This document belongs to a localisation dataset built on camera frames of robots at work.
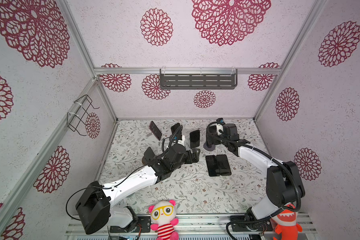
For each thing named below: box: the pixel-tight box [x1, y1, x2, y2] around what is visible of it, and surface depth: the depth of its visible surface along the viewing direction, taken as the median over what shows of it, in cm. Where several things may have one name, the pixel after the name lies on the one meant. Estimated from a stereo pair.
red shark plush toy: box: [272, 202, 303, 240], surface depth 70 cm
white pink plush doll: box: [148, 199, 179, 240], surface depth 71 cm
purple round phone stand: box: [203, 142, 216, 152], surface depth 106 cm
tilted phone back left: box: [148, 120, 163, 141], surface depth 102 cm
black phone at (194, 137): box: [189, 129, 200, 149], surface depth 97 cm
